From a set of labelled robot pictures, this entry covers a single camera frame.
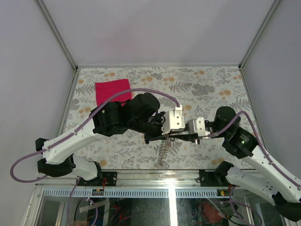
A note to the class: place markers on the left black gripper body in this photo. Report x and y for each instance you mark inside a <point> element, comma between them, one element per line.
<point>152,126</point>

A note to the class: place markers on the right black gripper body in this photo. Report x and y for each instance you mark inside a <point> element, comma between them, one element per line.
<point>212,127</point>

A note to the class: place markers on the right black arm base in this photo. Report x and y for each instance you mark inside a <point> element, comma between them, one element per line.
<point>214,178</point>

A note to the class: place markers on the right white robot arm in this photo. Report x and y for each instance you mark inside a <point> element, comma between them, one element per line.
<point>279,187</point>

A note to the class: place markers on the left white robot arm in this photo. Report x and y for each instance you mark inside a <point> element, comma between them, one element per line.
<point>140,114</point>

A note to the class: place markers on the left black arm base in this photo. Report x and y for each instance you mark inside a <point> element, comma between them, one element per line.
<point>109,179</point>

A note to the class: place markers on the floral table mat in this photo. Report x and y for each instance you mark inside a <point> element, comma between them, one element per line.
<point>200,91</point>

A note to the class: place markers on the red cloth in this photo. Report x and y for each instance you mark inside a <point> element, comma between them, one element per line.
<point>104,90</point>

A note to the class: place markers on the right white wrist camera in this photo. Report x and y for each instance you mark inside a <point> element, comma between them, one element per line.
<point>197,127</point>

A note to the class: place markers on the aluminium front rail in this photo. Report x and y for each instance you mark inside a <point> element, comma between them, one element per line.
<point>135,184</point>

